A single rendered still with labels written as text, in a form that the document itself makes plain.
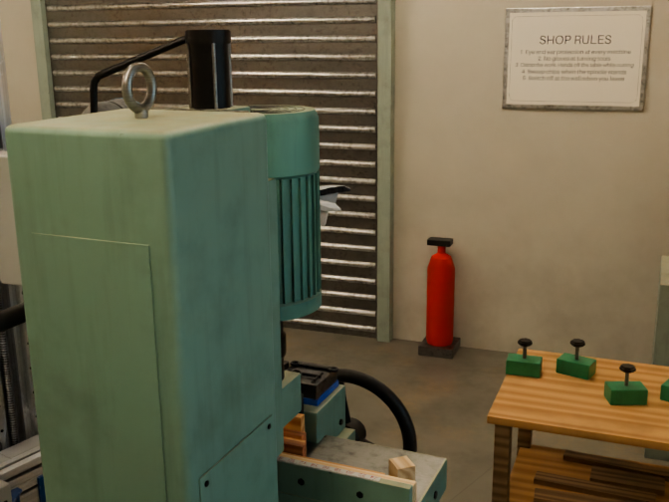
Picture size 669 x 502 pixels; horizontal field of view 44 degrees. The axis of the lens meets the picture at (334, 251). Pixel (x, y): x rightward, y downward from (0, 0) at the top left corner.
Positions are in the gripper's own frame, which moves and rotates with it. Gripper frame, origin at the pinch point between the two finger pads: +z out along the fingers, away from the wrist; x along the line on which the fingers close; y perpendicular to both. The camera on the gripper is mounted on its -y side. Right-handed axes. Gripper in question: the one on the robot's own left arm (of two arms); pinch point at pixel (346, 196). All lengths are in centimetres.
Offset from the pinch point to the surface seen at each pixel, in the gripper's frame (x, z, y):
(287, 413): 74, 1, 12
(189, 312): 108, 0, -23
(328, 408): 58, 5, 21
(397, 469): 76, 19, 20
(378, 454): 65, 15, 25
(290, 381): 72, 2, 7
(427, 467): 68, 24, 24
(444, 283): -196, 16, 112
